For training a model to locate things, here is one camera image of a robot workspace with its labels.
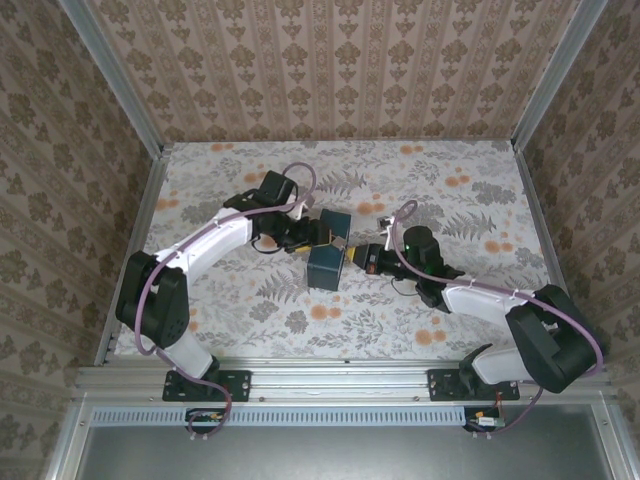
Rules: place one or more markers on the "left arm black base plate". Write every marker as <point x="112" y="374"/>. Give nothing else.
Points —
<point x="237" y="385"/>

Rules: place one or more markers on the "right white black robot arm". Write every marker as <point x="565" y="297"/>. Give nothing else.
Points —
<point x="480" y="305"/>

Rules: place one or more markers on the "floral table cover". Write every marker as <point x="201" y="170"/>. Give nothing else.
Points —
<point x="350" y="325"/>

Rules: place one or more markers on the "starry night print tin box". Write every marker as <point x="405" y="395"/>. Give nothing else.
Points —
<point x="325" y="270"/>

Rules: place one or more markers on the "grey metal sheet panel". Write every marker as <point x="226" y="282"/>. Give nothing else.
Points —
<point x="325" y="455"/>

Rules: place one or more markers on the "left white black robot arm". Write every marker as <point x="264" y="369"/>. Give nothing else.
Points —
<point x="215" y="245"/>

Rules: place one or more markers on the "aluminium frame post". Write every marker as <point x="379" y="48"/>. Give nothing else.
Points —
<point x="115" y="75"/>
<point x="558" y="75"/>

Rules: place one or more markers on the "wide aluminium frame rail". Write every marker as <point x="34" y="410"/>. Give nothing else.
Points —
<point x="340" y="380"/>

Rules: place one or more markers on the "small silver padlock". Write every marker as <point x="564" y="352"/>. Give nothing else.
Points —
<point x="340" y="243"/>

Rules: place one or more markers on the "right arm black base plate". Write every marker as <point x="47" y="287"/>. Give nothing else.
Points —
<point x="442" y="385"/>

